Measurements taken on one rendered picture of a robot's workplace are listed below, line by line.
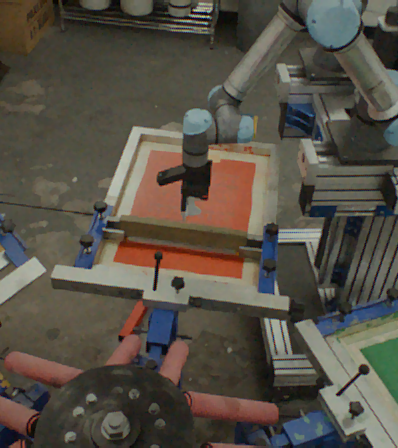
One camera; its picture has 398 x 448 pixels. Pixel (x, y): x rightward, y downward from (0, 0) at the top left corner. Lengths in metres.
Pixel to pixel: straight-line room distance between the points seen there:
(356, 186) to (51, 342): 1.60
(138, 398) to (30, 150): 2.99
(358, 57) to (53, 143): 2.77
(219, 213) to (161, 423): 1.08
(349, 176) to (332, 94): 0.48
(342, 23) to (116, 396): 0.99
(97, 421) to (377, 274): 1.77
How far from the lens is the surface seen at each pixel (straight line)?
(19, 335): 3.11
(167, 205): 2.23
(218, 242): 2.01
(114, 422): 1.24
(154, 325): 1.76
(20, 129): 4.35
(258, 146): 2.48
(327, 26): 1.63
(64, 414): 1.31
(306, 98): 2.51
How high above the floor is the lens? 2.42
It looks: 42 degrees down
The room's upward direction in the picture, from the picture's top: 4 degrees clockwise
